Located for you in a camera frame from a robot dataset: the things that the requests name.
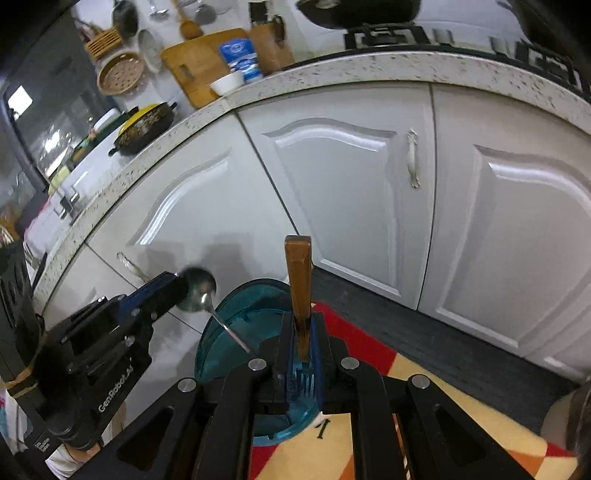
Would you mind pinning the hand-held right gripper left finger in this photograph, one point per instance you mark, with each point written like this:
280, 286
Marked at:
291, 364

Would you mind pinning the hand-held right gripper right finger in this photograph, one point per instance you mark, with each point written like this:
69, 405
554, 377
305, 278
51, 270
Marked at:
316, 364

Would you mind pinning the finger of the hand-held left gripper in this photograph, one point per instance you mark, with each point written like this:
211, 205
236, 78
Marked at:
152, 295

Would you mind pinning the metal spoon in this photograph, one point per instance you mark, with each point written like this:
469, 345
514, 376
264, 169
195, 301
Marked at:
201, 286

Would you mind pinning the teal glass jar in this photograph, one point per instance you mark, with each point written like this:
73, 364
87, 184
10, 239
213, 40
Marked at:
240, 314

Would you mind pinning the white cabinet door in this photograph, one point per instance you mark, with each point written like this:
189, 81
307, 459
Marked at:
92, 277
337, 184
521, 230
194, 198

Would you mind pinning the colourful patterned mat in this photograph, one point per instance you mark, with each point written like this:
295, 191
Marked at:
461, 406

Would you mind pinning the yellow-lidded black casserole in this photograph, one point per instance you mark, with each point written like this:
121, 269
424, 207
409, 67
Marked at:
143, 124

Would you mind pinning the green and white container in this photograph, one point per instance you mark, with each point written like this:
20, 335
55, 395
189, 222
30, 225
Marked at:
104, 121

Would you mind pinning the small white bowl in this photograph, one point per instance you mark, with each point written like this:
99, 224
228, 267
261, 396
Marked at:
227, 84

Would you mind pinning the bamboo steamer basket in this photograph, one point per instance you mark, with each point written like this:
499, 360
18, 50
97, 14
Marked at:
121, 73

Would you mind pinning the wooden cutting board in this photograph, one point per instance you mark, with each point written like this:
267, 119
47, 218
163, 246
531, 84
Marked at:
198, 60

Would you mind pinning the metal steamer plate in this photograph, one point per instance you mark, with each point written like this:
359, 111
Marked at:
150, 50

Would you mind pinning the blue and white bag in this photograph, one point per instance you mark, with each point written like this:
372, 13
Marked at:
241, 55

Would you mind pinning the wooden rack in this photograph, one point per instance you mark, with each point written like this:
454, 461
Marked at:
104, 42

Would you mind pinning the wooden spatula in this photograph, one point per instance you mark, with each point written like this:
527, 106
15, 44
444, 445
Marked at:
189, 25

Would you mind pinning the wooden knife block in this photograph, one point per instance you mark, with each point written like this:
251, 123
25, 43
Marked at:
272, 46

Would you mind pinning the black hanging pan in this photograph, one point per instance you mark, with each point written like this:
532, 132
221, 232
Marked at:
125, 18

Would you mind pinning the metal skimmer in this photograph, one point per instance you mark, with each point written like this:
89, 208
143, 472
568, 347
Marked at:
205, 13
158, 9

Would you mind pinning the black burner grate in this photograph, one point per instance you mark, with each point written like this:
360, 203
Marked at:
540, 60
397, 38

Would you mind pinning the black glass cooktop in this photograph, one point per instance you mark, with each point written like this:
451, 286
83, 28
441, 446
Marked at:
466, 50

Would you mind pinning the black wok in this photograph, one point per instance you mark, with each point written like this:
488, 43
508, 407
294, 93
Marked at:
360, 13

